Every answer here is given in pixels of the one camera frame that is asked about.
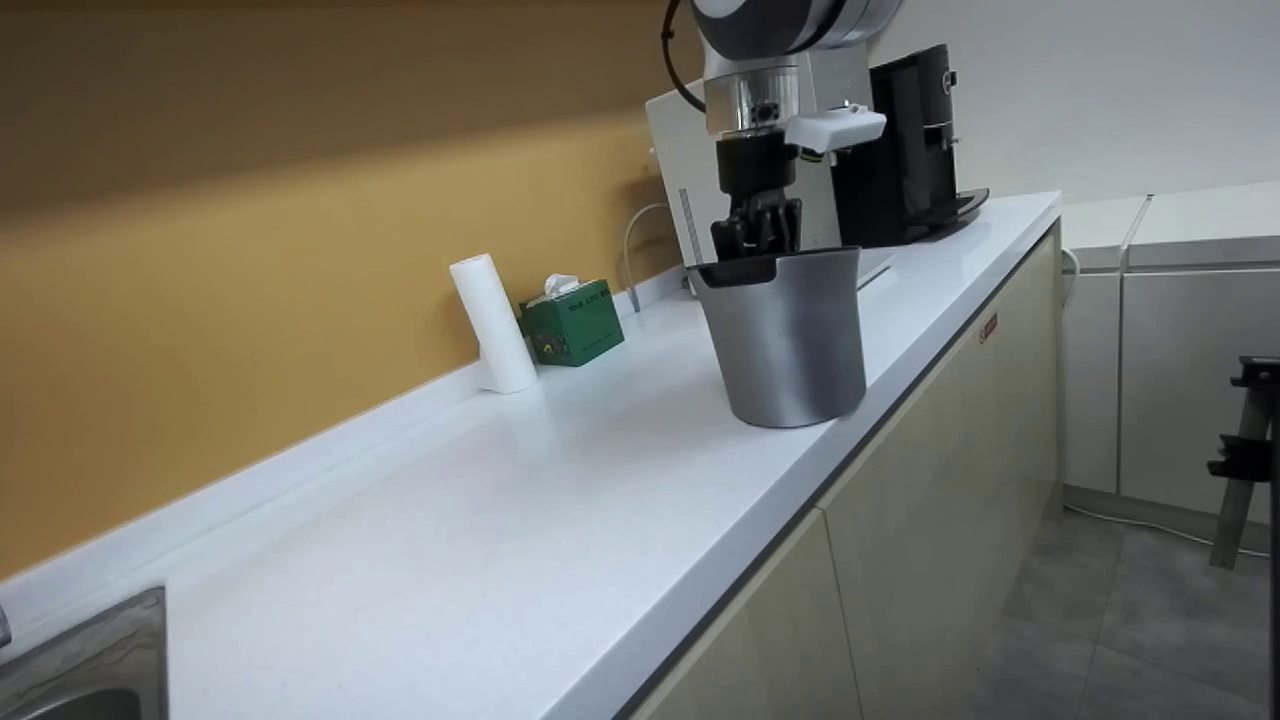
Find green tissue box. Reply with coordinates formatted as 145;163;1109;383
518;282;625;369

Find white board against wall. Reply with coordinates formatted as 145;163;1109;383
642;94;838;269

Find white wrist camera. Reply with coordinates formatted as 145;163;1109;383
783;105;886;154

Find black coffee machine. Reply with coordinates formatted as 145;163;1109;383
833;44;989;248

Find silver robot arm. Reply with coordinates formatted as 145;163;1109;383
658;0;904;264

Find grey metal bin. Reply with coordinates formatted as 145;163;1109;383
691;248;868;427

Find beige base cabinets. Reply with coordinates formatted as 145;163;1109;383
629;237;1058;720

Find white cable on wall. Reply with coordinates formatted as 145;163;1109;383
616;195;671;318

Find white paper towel roll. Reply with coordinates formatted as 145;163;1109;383
452;257;534;392

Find white low cabinet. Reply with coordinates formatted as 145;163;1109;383
1058;181;1280;516

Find steel sink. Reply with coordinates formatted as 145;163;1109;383
0;587;167;720

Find black tripod stand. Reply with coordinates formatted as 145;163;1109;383
1203;354;1280;571

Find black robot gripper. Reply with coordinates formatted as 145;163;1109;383
711;127;801;262

